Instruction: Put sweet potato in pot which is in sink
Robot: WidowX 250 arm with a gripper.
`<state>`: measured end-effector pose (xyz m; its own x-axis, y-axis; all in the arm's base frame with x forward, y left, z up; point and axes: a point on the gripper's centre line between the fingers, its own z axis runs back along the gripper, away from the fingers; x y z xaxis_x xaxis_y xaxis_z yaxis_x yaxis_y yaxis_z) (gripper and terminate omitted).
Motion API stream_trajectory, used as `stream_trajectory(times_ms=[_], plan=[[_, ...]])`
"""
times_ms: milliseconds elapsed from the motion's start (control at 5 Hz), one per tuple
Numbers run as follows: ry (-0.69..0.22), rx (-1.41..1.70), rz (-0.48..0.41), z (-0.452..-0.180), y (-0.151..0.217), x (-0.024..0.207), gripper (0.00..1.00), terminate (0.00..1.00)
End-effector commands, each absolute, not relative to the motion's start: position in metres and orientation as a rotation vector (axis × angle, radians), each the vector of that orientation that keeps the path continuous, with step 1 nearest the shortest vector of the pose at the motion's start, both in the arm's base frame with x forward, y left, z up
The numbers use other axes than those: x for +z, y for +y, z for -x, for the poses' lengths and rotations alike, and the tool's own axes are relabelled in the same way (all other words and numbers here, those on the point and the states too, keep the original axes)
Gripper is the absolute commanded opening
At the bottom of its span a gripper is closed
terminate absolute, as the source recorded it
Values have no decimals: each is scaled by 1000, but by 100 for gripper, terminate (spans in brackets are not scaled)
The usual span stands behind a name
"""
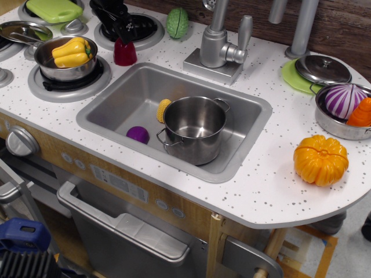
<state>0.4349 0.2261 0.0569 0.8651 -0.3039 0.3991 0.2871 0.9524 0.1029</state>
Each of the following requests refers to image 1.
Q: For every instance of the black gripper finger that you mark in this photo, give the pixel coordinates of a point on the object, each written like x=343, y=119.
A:
x=131, y=29
x=121, y=31

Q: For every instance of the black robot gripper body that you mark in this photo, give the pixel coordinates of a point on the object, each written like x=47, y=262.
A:
x=110, y=12

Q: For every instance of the grey toy sink basin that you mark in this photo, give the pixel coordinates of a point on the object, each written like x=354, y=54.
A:
x=133, y=99

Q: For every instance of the steel pot on burner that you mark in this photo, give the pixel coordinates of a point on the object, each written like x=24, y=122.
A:
x=43, y=57

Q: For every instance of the steel pot in sink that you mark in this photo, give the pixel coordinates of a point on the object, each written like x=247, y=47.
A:
x=193, y=128

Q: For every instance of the steel pot lid right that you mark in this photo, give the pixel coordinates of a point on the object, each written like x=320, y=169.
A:
x=317, y=68

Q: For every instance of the back right stove burner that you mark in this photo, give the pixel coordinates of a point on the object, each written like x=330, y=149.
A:
x=149, y=32

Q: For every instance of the stove burner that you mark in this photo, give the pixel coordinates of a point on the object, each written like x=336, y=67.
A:
x=67, y=92
x=149, y=32
x=27, y=15

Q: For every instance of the silver stove knob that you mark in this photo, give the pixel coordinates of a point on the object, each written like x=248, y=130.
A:
x=74, y=28

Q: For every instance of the green cabbage toy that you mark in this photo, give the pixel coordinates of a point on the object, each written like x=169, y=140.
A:
x=177, y=23

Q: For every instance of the yellow bell pepper toy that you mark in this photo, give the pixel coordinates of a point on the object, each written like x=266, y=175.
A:
x=75, y=52

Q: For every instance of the green cutting board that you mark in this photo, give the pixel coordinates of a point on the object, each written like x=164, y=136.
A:
x=57, y=11

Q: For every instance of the yellow corn toy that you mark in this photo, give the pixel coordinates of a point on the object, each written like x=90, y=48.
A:
x=161, y=109

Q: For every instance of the steel pan lid left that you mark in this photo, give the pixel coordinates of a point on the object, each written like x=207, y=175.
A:
x=25, y=32

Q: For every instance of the back left stove burner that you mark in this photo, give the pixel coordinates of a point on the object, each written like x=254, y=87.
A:
x=27, y=15

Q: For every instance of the silver toy faucet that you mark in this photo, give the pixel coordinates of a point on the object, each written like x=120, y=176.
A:
x=217, y=58

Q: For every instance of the front left stove burner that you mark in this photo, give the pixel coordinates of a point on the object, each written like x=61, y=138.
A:
x=67, y=92

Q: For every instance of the purple eggplant toy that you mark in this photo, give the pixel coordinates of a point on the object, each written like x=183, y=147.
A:
x=139, y=134

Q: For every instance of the silver oven knob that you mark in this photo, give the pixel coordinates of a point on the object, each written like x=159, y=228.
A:
x=20, y=142

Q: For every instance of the green plate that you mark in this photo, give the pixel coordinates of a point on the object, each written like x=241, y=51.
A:
x=296, y=81

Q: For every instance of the purple striped onion toy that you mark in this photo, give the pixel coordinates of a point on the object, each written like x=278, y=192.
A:
x=341, y=100

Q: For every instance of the steel bowl right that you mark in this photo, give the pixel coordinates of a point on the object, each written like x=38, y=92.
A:
x=334, y=125

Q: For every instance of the orange pumpkin toy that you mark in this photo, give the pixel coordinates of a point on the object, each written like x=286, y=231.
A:
x=320, y=161

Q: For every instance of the blue clamp tool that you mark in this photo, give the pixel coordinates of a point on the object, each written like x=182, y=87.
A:
x=20, y=235

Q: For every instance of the orange carrot toy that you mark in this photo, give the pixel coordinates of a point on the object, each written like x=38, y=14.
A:
x=360, y=117

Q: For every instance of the grey support post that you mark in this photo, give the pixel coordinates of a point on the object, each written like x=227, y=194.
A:
x=299, y=47

